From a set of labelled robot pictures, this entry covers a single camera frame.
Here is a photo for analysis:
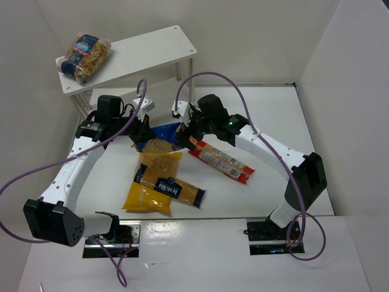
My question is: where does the white two-tier shelf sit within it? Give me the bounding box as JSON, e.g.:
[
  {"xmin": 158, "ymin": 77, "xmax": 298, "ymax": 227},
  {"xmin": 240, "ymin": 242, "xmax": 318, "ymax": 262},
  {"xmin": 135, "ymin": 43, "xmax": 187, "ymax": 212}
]
[{"xmin": 59, "ymin": 26, "xmax": 197, "ymax": 126}]

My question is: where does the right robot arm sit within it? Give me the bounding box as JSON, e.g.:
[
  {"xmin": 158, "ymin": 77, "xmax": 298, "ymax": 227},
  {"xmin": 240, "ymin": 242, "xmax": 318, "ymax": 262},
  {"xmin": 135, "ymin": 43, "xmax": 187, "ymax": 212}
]
[{"xmin": 171, "ymin": 94, "xmax": 327, "ymax": 239}]

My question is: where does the tricolour fusilli pasta bag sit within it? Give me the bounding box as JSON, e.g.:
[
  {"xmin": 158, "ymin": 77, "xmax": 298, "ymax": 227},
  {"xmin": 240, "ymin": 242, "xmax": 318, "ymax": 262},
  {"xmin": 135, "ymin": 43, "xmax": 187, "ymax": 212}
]
[{"xmin": 57, "ymin": 33, "xmax": 111, "ymax": 85}]

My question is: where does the red spaghetti pack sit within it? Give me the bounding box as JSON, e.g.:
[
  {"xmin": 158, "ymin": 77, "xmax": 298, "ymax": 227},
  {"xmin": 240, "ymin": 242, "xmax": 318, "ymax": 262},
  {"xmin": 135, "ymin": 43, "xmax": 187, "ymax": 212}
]
[{"xmin": 188, "ymin": 141, "xmax": 255, "ymax": 184}]

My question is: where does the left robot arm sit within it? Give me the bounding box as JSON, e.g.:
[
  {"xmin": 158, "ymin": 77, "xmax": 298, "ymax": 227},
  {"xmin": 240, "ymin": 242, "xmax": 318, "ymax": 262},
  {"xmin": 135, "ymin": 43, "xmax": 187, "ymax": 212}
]
[{"xmin": 23, "ymin": 95, "xmax": 156, "ymax": 247}]

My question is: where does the dark blue spaghetti pack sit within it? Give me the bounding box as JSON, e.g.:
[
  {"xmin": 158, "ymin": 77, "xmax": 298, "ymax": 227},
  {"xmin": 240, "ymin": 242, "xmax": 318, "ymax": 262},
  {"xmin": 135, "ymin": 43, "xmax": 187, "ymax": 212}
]
[{"xmin": 134, "ymin": 164, "xmax": 205, "ymax": 209}]

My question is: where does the yellow fusilli pasta bag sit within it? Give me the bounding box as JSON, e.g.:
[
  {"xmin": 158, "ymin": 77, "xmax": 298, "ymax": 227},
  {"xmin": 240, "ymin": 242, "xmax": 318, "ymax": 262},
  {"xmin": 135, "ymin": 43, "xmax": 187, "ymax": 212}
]
[{"xmin": 122, "ymin": 152, "xmax": 182, "ymax": 214}]

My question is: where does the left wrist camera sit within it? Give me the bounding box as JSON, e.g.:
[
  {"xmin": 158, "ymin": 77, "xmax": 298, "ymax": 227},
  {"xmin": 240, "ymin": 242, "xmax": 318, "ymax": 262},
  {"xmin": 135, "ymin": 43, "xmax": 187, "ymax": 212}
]
[{"xmin": 131, "ymin": 96, "xmax": 155, "ymax": 120}]

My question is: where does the blue orange pasta bag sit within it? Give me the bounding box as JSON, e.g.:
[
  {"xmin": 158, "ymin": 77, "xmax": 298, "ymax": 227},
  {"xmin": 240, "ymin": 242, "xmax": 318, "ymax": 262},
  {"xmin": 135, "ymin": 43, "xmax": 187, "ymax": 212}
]
[{"xmin": 134, "ymin": 122, "xmax": 183, "ymax": 154}]

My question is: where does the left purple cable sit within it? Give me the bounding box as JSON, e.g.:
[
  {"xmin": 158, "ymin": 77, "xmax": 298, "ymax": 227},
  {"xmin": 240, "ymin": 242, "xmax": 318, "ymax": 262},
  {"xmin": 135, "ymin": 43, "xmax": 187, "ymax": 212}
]
[{"xmin": 0, "ymin": 77, "xmax": 148, "ymax": 288}]

